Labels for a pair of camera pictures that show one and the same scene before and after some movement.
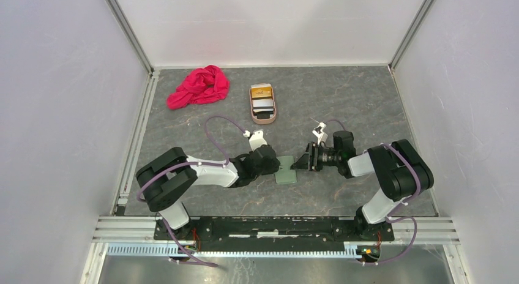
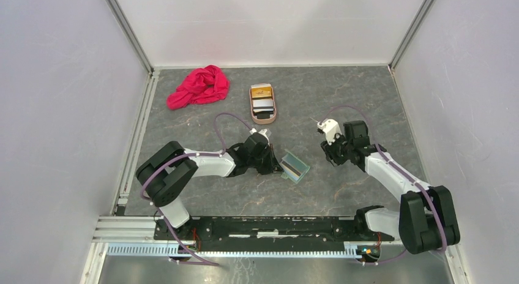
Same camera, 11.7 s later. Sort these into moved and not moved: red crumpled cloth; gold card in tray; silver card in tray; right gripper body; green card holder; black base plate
Moved: right gripper body; green card holder
Not moved: red crumpled cloth; black base plate; gold card in tray; silver card in tray
